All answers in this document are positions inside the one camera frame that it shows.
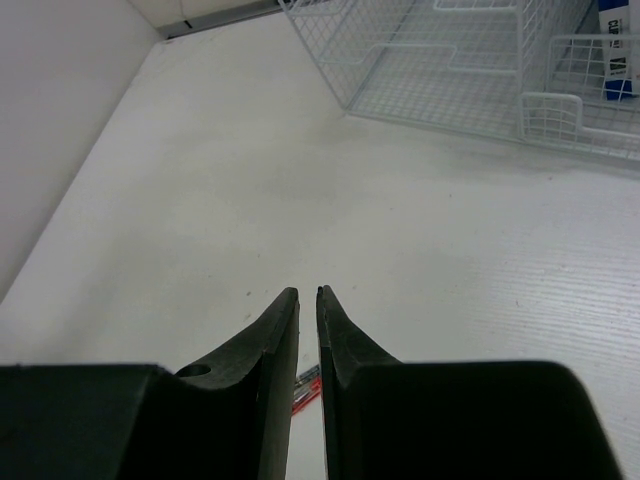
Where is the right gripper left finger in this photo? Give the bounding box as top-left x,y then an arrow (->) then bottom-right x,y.
1,288 -> 299,479

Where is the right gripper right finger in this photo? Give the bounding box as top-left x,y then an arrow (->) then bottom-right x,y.
316,286 -> 622,479

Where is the black red pen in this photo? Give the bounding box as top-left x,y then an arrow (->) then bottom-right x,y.
295,364 -> 320,387

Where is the blue folder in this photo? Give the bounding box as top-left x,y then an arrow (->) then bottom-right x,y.
598,0 -> 633,101

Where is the red capped pen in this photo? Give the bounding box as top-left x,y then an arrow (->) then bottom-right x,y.
292,378 -> 322,415

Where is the white wire desk organizer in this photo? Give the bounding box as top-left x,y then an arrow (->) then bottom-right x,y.
282,1 -> 639,160

